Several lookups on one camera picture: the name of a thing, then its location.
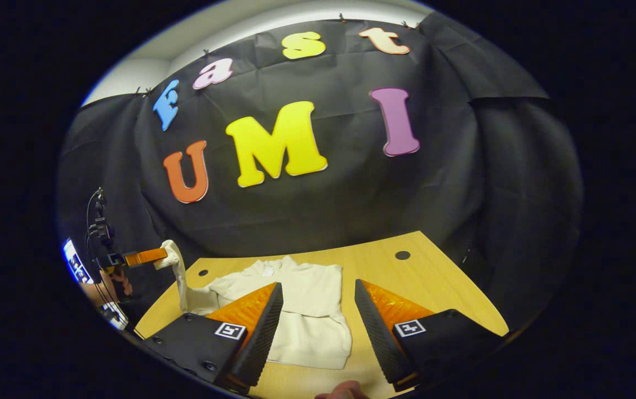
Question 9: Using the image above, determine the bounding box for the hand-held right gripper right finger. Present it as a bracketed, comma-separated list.
[354, 279, 510, 391]

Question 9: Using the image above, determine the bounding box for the cream white sweater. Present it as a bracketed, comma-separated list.
[154, 239, 353, 370]

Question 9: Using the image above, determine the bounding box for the computer monitor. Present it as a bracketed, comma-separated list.
[63, 238, 95, 286]

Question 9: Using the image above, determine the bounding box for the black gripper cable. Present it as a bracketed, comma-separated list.
[85, 188, 146, 340]

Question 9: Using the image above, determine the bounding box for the white side desk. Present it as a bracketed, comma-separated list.
[99, 301, 130, 332]

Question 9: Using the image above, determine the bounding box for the black backdrop cloth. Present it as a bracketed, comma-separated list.
[56, 12, 583, 333]

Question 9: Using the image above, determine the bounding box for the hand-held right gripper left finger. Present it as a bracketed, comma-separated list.
[140, 282, 285, 395]

